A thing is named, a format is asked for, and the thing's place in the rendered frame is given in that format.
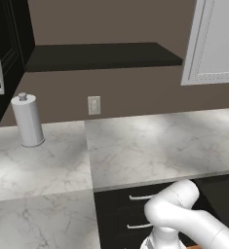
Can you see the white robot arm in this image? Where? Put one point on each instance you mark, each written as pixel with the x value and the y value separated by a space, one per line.
pixel 184 214

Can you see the black drawer front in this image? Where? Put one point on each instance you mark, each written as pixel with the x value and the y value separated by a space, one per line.
pixel 119 201
pixel 119 231

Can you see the dark floating shelf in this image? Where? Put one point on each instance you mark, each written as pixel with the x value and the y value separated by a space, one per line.
pixel 103 55

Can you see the white paper towel roll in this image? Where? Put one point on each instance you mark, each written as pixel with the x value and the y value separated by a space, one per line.
pixel 28 121

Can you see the black cupboard door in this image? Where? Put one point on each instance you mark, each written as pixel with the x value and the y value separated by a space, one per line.
pixel 221 197

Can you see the white wall outlet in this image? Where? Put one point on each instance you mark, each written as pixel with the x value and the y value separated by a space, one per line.
pixel 94 105

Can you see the white wall cupboard door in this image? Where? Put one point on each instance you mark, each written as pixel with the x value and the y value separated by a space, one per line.
pixel 216 39

